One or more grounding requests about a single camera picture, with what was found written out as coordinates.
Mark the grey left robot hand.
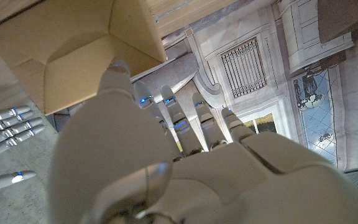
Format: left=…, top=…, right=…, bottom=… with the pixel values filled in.
left=47, top=57, right=358, bottom=224

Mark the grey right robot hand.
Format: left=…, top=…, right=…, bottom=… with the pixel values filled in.
left=0, top=105, right=47, bottom=198

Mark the brown cardboard box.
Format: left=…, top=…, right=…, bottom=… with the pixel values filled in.
left=0, top=0, right=167, bottom=116

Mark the printed living room backdrop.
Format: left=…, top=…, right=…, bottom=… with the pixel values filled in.
left=154, top=0, right=358, bottom=175

